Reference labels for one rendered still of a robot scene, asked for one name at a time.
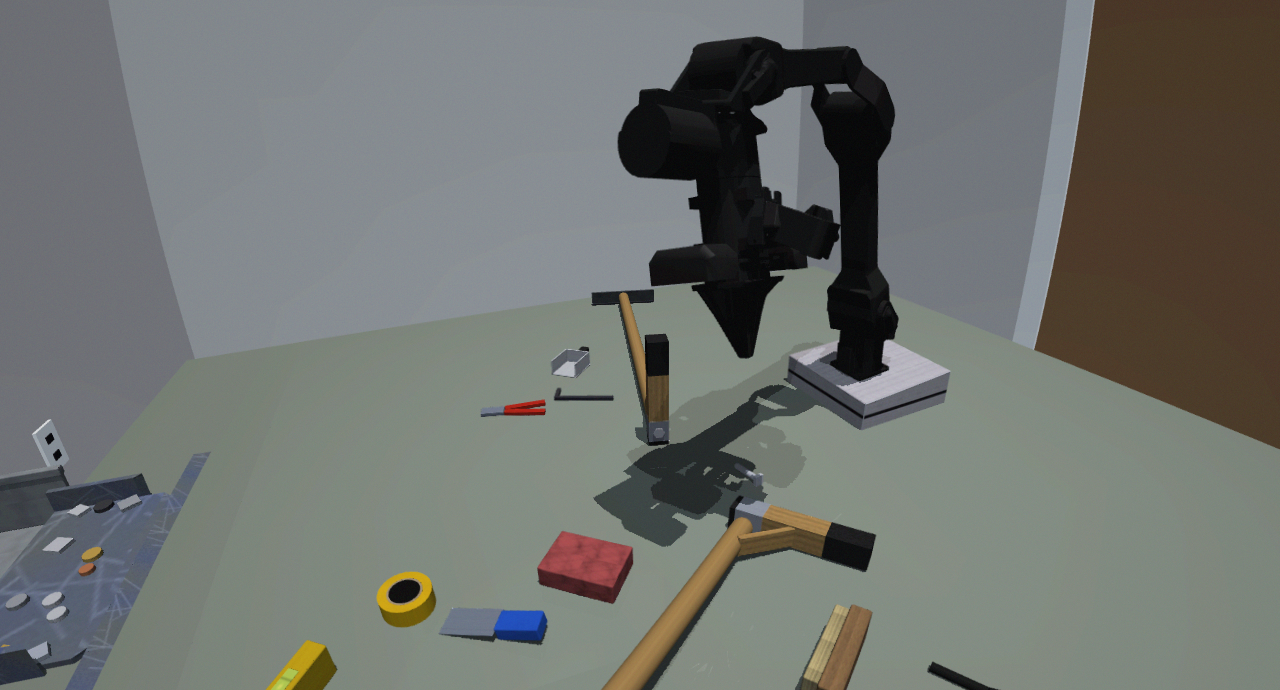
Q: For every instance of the yellow ring with dark hole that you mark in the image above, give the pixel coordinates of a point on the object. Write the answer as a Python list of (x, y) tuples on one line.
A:
[(406, 599)]

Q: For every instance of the red rectangular block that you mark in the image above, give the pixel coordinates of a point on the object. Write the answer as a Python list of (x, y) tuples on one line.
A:
[(586, 566)]

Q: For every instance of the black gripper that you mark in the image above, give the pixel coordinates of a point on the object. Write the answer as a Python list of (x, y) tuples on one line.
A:
[(736, 274)]

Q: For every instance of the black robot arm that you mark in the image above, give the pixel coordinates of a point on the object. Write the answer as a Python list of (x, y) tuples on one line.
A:
[(680, 135)]

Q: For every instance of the grey metal bolt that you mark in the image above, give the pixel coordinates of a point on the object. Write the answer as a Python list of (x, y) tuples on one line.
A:
[(757, 478)]

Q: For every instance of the dark grey l-shaped bar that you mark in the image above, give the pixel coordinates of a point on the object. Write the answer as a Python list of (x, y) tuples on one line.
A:
[(581, 398)]

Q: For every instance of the yellow rectangular block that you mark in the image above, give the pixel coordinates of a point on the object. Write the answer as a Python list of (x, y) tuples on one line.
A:
[(311, 668)]

